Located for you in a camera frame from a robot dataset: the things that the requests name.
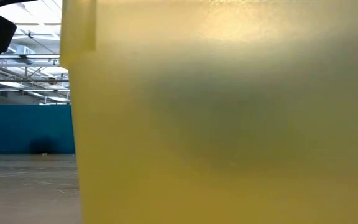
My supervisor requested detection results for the blue plastic bin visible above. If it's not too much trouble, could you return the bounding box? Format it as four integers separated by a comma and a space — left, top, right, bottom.
0, 104, 76, 155

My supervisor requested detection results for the yellow translucent plastic bin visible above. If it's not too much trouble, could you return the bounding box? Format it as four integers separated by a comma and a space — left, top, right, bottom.
59, 0, 358, 224

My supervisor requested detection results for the thin black cable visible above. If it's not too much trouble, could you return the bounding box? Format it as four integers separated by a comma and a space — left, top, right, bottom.
0, 0, 39, 11

